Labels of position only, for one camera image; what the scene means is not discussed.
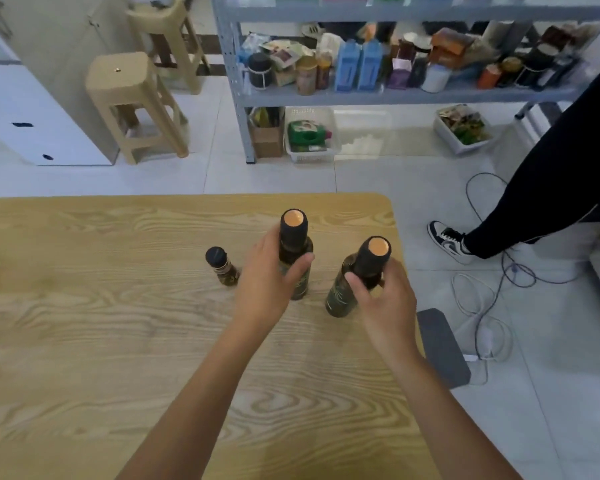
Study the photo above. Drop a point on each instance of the person's right hand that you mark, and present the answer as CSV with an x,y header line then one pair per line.
x,y
387,317

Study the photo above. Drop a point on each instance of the person's left hand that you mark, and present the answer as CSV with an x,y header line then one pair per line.
x,y
262,289

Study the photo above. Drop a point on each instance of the person's left thumb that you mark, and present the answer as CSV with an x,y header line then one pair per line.
x,y
300,272

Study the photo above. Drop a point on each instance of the person's right thumb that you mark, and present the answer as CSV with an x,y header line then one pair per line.
x,y
359,284

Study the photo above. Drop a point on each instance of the dark bottle with orange cap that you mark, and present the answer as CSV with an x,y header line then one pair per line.
x,y
295,244
345,289

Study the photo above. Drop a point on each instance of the person's left forearm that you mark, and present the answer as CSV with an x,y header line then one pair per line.
x,y
200,399

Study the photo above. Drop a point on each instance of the person's right forearm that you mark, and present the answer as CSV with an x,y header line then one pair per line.
x,y
445,424

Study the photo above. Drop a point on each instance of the small dark bottle black cap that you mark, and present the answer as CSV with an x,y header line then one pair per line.
x,y
222,267

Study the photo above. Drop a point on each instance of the dark grey seat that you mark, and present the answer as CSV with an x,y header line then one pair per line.
x,y
442,344

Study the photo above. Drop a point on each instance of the white plastic basket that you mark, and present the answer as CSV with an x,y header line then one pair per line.
x,y
310,153

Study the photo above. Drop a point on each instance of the white power adapter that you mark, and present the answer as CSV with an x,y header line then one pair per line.
x,y
475,357

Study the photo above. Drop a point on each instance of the brown cardboard box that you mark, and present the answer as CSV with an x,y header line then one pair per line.
x,y
266,139

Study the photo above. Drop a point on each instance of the green detergent bottle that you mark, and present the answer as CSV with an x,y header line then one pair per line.
x,y
307,133

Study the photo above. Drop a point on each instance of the clear plastic storage box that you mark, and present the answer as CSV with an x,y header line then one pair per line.
x,y
362,132

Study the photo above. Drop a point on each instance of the grey metal shelf rack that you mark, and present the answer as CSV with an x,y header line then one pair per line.
x,y
330,97

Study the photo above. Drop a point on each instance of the white tray of packets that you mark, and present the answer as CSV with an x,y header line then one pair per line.
x,y
462,127

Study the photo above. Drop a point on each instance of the tan round canister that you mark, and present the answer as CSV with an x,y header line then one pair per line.
x,y
306,77

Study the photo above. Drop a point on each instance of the brown bottle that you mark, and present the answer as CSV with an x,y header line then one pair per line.
x,y
323,72

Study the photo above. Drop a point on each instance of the black jar with label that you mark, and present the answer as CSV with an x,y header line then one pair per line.
x,y
259,72

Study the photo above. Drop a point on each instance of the blue carton box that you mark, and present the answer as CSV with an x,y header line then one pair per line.
x,y
346,67
370,67

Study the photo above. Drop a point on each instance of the purple box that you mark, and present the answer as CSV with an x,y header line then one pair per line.
x,y
399,74

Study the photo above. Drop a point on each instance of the white round jar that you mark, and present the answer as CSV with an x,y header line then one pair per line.
x,y
435,78

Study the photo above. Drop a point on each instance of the orange can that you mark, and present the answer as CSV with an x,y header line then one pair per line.
x,y
489,77

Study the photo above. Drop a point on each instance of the beige plastic stool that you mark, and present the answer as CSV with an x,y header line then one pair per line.
x,y
130,89
172,29

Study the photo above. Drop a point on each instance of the orange snack packet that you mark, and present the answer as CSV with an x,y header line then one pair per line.
x,y
451,40

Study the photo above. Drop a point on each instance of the white cabinet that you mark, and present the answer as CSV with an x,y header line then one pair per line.
x,y
35,109

